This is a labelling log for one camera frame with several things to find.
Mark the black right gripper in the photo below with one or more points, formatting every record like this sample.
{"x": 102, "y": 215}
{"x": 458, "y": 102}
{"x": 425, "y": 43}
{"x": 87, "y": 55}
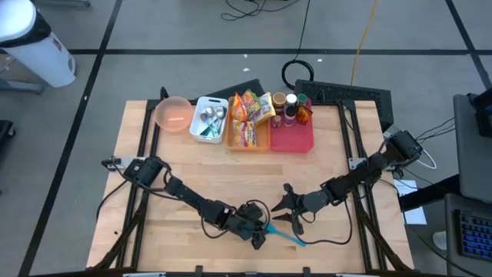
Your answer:
{"x": 298, "y": 207}

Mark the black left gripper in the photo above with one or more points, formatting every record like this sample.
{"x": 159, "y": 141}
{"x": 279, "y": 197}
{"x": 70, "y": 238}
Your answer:
{"x": 246, "y": 223}

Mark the teal plastic spoon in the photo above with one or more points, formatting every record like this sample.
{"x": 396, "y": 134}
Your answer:
{"x": 284, "y": 236}

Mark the yellow red snack packet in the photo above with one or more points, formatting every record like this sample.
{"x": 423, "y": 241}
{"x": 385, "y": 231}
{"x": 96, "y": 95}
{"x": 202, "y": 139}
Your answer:
{"x": 245, "y": 134}

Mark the purple label spice jar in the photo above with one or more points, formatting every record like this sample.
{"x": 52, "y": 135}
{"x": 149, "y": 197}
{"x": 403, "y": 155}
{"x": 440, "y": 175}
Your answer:
{"x": 290, "y": 113}

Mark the brown orange snack bag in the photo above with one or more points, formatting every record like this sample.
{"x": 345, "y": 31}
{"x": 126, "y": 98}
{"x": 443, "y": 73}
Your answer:
{"x": 303, "y": 114}

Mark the yellow Maruchan ramen pack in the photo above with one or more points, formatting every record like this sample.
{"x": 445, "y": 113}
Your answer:
{"x": 266, "y": 107}

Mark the brown spice jar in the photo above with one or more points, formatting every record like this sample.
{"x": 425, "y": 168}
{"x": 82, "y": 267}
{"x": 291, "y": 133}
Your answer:
{"x": 279, "y": 100}

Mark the small clear glass bottle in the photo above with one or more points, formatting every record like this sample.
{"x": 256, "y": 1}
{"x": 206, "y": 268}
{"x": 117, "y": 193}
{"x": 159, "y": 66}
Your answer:
{"x": 291, "y": 99}

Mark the orange Maruchan ramen pack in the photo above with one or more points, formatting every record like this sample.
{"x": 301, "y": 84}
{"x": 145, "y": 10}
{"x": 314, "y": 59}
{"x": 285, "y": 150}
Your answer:
{"x": 238, "y": 107}

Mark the green lid glass jar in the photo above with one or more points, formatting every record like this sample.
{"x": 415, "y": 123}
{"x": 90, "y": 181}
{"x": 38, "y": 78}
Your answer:
{"x": 302, "y": 98}

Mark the green pink ramen pack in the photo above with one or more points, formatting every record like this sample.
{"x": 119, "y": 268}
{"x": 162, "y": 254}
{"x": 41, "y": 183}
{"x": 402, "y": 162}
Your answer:
{"x": 250, "y": 101}

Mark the purple iridescent spoon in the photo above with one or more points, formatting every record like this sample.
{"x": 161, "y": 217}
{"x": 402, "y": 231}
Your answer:
{"x": 203, "y": 116}

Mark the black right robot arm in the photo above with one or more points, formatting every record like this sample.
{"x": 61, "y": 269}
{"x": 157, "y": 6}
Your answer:
{"x": 365, "y": 169}

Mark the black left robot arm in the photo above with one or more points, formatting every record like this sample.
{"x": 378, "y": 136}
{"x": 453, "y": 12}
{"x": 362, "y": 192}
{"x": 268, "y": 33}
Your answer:
{"x": 184, "y": 192}

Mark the black table edge clamp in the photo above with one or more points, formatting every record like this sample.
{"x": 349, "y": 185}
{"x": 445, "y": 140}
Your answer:
{"x": 306, "y": 272}
{"x": 198, "y": 271}

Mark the pink plastic bin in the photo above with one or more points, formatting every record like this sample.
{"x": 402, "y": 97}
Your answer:
{"x": 292, "y": 140}

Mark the orange plastic bin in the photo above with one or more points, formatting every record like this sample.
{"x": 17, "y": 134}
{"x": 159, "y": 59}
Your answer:
{"x": 265, "y": 142}

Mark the white plastic bin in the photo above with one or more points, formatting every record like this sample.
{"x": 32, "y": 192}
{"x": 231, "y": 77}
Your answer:
{"x": 198, "y": 127}

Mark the black perforated panel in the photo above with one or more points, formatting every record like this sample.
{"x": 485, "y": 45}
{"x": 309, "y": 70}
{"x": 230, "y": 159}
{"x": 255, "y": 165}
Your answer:
{"x": 346, "y": 94}

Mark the white paper sheet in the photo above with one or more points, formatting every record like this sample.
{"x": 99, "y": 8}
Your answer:
{"x": 417, "y": 217}

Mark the black desk leg bar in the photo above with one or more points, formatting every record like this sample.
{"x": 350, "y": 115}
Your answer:
{"x": 426, "y": 194}

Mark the pink translucent bowl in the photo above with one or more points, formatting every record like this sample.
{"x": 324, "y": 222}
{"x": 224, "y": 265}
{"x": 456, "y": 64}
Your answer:
{"x": 173, "y": 114}

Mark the dark grey desk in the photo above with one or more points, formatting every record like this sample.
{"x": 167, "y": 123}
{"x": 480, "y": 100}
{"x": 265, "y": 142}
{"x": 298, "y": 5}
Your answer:
{"x": 451, "y": 238}

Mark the backlit keyboard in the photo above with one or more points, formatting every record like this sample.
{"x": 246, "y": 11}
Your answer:
{"x": 476, "y": 234}

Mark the black desk device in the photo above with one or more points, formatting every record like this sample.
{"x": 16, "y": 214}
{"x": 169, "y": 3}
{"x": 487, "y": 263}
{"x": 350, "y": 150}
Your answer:
{"x": 485, "y": 119}

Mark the black floor object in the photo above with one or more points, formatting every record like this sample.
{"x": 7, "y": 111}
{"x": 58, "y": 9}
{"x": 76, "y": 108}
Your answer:
{"x": 5, "y": 129}

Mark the white trash bin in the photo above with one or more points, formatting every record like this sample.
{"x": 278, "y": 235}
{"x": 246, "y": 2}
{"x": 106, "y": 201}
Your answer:
{"x": 38, "y": 57}

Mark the black aluminium table frame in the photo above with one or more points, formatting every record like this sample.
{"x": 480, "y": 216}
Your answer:
{"x": 140, "y": 231}

